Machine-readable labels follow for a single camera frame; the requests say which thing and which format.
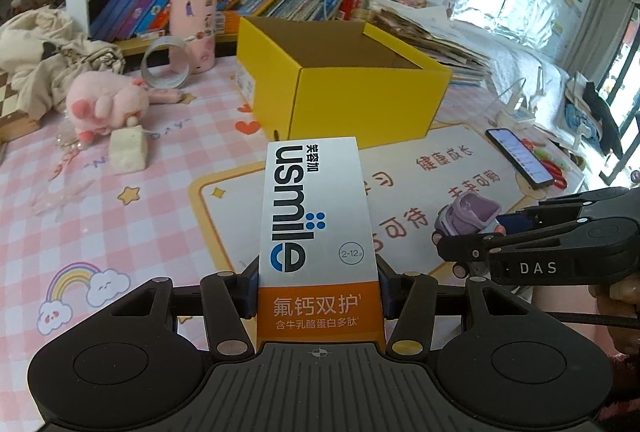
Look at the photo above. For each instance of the white yellow-edged study mat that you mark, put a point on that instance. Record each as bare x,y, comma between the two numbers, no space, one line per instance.
400,172

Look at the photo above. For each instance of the pink cylindrical can with stickers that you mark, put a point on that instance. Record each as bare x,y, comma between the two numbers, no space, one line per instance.
192,27

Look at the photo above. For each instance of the yellow cardboard box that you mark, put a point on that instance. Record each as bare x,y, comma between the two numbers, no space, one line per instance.
350,107

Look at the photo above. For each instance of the pink plush toy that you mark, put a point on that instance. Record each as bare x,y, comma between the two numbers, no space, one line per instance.
100,102

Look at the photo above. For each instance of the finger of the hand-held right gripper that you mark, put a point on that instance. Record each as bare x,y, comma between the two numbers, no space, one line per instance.
515,223
465,248

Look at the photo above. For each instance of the white and orange toothpaste box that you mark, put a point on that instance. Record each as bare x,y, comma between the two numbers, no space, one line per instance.
315,212

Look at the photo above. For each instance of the person's right hand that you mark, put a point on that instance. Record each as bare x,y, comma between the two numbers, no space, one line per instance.
625,289

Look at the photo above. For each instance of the white plastic stand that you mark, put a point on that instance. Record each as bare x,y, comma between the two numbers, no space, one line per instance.
515,114

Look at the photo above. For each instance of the pink checked desktop mat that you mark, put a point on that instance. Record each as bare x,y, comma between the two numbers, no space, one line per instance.
150,212

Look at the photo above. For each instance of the clear tape roll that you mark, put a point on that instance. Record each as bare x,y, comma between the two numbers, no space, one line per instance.
167,43

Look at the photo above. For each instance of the red scissors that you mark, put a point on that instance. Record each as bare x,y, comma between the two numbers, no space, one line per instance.
552,169

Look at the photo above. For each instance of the cream wedge block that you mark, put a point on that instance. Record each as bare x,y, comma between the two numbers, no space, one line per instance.
129,152

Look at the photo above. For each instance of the wooden chessboard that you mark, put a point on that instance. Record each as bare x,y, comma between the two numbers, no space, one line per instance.
12,112

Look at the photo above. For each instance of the black cloth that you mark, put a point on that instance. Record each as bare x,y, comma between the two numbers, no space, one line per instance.
602,117

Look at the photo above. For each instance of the stack of papers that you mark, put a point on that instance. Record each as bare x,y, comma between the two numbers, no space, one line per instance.
440,37

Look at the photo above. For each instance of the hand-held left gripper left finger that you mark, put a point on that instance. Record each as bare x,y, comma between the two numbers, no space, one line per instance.
244,297

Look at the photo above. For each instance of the clear plastic wrap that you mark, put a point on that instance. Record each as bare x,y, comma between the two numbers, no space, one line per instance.
60,197

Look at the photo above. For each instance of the beige cloth bag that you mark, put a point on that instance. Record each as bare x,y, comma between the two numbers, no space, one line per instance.
45,42

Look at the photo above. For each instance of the black smartphone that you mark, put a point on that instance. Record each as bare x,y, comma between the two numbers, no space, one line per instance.
520,157

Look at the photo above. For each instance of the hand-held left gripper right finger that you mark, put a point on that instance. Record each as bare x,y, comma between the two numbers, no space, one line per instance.
387,294

